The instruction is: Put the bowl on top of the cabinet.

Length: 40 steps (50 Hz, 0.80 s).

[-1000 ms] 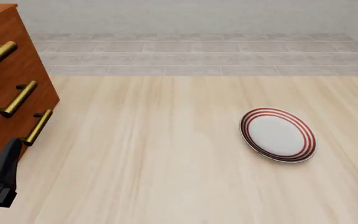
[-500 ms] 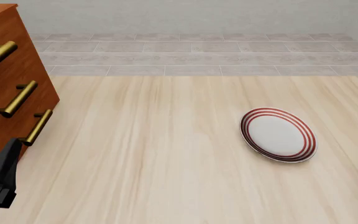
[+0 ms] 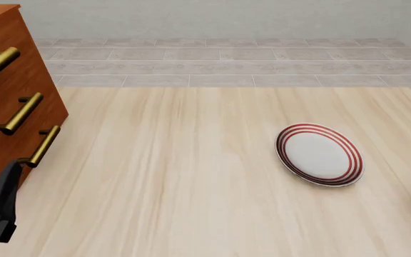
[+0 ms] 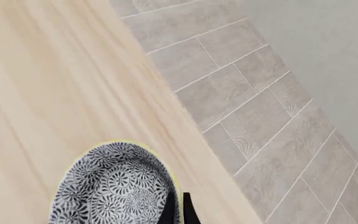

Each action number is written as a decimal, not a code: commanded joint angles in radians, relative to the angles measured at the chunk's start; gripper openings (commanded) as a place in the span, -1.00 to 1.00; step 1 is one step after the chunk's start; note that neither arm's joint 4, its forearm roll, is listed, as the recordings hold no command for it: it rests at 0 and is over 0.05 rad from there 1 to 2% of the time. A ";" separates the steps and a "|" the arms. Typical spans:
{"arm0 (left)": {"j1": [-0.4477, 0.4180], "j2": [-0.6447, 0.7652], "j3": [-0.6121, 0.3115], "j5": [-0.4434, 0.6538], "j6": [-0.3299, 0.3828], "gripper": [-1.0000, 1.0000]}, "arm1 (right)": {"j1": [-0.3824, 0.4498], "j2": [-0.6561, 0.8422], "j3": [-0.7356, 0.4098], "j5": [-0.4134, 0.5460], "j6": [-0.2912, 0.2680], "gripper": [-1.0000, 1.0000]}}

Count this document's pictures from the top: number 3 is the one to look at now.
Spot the short brass drawer handle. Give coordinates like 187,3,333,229
16,124,62,169

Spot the small wooden cabinet drawer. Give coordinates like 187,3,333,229
0,91,70,199

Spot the medium wooden cabinet drawer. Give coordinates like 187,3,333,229
0,56,60,161

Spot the wooden cabinet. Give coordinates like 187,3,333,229
0,4,70,201

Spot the white plate with red rings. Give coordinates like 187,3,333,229
274,122,365,188

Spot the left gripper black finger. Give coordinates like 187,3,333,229
0,158,24,215

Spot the large wooden cabinet drawer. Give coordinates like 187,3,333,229
0,10,44,108

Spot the medium brass drawer handle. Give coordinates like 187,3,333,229
0,92,45,136

